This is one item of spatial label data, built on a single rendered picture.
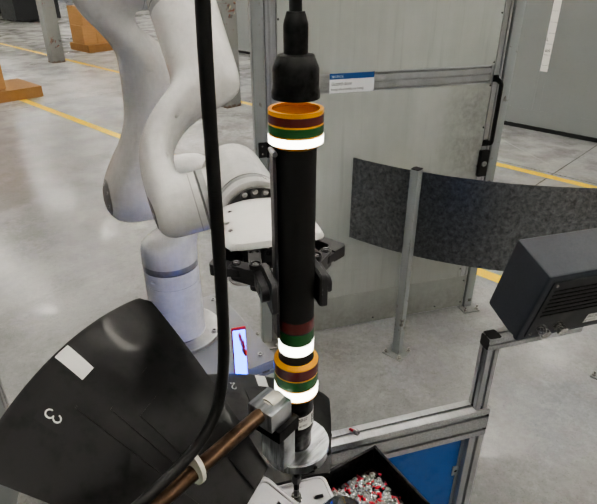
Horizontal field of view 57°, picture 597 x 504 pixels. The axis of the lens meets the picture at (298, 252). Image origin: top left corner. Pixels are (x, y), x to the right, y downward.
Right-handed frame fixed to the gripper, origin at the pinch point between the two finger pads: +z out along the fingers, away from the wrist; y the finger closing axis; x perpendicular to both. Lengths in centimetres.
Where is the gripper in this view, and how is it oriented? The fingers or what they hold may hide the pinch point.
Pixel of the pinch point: (293, 285)
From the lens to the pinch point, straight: 49.1
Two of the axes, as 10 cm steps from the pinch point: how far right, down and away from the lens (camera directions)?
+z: 2.8, 4.5, -8.5
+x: 0.0, -8.8, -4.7
